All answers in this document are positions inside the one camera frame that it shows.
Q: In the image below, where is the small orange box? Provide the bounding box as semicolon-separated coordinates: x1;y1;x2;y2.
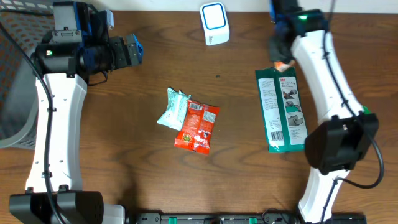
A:
274;60;295;72

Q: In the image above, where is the mint green wipes pack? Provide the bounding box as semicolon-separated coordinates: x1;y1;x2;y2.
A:
157;88;191;131

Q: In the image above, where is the green product pouch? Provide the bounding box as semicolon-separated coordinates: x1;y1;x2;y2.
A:
255;68;308;153

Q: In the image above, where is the orange snack packet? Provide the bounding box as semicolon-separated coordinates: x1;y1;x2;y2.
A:
174;100;220;155

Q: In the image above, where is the green lid spice jar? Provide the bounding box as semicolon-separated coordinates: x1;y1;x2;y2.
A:
362;105;371;114

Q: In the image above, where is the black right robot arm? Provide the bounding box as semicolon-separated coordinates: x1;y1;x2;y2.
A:
270;1;385;223

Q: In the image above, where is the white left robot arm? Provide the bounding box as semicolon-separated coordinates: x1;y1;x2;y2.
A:
9;32;144;223

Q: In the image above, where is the white barcode scanner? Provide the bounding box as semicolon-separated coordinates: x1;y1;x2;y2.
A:
200;2;230;46

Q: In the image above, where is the grey plastic mesh basket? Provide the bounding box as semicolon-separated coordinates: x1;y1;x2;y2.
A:
1;0;54;150

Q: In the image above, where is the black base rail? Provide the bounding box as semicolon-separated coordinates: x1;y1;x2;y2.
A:
127;212;368;224

